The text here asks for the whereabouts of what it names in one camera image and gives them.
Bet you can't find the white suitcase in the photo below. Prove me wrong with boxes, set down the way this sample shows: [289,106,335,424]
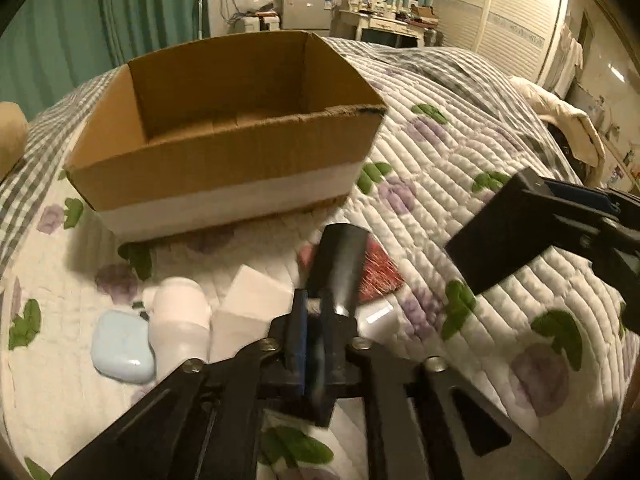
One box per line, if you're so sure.
[241,11,280,32]

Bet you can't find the floral quilted bedspread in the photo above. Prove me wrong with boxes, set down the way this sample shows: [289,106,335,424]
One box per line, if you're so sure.
[1,61,639,479]

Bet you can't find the brown cardboard box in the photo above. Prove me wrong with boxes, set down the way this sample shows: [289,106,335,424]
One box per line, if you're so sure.
[65,32,387,242]

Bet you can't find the cream crumpled cloth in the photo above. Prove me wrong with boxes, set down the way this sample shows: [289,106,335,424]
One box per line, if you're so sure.
[509,76,605,171]

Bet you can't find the black cylindrical tube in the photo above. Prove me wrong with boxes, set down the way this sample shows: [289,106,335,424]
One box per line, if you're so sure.
[305,223,369,318]

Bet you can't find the red rose tin case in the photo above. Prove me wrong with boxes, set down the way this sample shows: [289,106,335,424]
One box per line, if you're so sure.
[298,235,404,308]

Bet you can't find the grey mini fridge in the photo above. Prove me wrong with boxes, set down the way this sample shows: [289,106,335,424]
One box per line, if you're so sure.
[279,0,332,35]

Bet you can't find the white plastic bottle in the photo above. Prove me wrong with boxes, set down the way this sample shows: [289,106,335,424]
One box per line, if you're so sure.
[149,276,212,382]

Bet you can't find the grey checked blanket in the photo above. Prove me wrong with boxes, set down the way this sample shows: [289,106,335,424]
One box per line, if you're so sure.
[1,38,578,271]

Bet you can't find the beige pillow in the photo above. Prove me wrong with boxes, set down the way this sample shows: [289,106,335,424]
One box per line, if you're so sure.
[0,102,28,180]

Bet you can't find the green curtain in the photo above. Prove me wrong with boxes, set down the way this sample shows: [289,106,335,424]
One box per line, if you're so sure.
[1,0,209,118]

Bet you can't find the small white box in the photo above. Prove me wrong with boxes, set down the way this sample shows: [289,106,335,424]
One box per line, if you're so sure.
[209,266,294,363]

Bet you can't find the white canister red cap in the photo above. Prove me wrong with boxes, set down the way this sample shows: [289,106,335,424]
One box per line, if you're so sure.
[356,298,400,344]

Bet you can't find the white dressing table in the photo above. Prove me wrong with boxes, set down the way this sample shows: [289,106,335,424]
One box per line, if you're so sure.
[330,9,444,48]

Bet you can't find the white sliding wardrobe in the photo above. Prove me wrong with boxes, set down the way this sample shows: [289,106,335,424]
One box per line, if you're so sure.
[433,0,568,84]

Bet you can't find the light blue earbud case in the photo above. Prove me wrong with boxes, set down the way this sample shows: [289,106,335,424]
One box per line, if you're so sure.
[90,310,155,385]

